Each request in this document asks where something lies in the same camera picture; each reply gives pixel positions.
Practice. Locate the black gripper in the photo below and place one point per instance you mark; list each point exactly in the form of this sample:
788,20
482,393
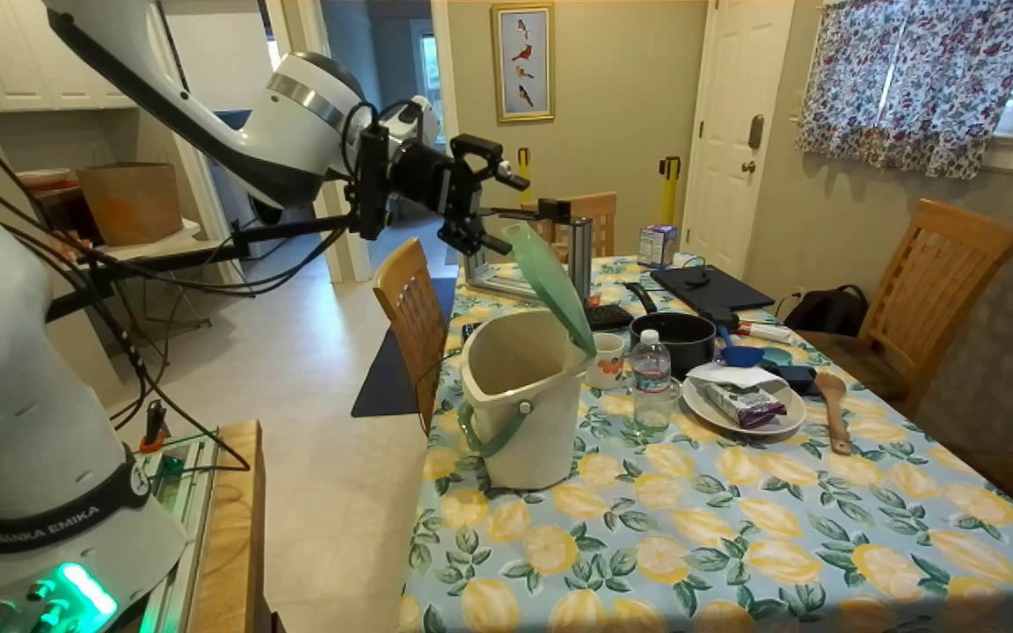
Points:
429,189

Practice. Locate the green bucket lid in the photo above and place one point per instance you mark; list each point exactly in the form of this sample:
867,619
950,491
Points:
552,285

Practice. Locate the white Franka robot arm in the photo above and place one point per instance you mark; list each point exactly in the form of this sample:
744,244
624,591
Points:
14,387

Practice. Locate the wooden lattice back chair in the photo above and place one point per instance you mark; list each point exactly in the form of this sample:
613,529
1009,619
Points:
604,222
941,283
413,328

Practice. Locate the framed bird picture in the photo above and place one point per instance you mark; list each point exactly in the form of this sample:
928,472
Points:
523,59

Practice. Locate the small black box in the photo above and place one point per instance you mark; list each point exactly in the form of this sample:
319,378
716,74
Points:
613,318

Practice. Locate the white carton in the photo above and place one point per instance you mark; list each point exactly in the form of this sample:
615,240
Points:
655,248

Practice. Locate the black boom rod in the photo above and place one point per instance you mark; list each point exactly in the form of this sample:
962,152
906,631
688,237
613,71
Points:
281,233

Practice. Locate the white mug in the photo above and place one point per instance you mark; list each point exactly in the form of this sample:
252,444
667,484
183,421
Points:
611,366

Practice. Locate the black cooking pot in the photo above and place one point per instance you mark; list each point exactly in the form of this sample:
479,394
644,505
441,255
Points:
676,339

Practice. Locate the white door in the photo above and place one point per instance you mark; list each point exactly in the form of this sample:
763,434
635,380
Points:
721,142

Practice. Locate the black laptop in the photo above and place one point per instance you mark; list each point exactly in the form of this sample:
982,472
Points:
712,294

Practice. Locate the clear plastic water bottle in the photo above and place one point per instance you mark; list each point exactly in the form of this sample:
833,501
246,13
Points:
653,387

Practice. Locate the white plate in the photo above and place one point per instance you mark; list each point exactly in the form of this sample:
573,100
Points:
700,405

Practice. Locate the white napkin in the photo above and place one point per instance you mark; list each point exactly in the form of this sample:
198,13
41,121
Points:
740,373

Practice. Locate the silver snack package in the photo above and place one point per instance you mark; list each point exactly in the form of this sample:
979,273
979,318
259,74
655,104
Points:
748,404

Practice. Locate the blue object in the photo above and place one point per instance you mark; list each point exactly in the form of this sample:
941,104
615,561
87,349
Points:
781,373

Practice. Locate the cardboard box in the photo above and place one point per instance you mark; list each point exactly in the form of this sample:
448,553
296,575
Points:
132,201

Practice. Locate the black handbag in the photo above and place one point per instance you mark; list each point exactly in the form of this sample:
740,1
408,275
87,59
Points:
828,314

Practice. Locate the lemon print tablecloth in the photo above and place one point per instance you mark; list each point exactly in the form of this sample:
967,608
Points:
705,529

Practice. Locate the wooden spoon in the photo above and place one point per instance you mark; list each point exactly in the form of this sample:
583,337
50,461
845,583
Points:
830,399

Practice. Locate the floral print curtain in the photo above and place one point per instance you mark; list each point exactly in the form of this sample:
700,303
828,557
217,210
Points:
914,84

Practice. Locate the black camera on frame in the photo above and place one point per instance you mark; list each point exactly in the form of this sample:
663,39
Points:
558,212

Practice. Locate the grey aluminium frame stand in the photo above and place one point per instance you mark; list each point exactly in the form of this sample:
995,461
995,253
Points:
583,253

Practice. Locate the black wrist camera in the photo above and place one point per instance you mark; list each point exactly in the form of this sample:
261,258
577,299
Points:
370,178

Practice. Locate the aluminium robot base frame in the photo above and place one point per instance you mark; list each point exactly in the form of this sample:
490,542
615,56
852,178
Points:
183,505

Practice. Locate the white wall cabinet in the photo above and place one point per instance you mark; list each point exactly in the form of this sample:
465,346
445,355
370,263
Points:
1,71

